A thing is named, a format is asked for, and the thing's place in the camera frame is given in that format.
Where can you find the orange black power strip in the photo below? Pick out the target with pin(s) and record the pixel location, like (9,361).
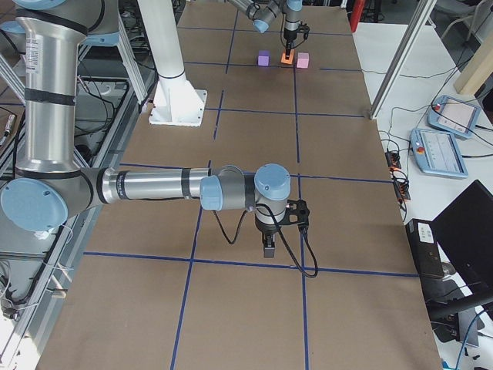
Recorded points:
(398,176)

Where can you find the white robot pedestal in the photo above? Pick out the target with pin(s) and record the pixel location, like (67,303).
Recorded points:
(176,102)

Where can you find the near blue teach pendant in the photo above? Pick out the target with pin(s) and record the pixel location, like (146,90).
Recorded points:
(437,153)

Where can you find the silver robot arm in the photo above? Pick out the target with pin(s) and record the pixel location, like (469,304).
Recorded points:
(50,187)
(262,16)

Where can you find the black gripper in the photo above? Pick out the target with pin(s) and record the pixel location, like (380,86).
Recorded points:
(267,229)
(289,34)

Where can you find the orange foam cube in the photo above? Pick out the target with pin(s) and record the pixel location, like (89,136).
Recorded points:
(287,58)

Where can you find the purple foam cube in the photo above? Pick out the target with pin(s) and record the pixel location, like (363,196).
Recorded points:
(263,58)

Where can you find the blue teach pendant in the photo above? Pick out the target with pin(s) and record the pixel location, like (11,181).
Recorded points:
(437,153)
(453,115)

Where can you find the black computer box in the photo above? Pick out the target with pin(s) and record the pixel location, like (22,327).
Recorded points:
(424,249)

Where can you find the red cylinder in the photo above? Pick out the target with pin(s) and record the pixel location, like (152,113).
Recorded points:
(355,16)

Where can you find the pink foam cube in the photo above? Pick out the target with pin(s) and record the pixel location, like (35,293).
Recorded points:
(303,60)

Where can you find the aluminium frame post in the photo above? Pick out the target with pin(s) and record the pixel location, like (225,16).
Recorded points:
(418,20)

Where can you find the aluminium frame rail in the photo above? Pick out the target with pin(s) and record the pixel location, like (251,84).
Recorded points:
(35,266)

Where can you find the far blue teach pendant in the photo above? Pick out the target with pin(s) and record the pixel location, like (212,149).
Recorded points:
(453,115)

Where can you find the black monitor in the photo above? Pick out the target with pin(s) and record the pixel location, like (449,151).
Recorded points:
(464,232)

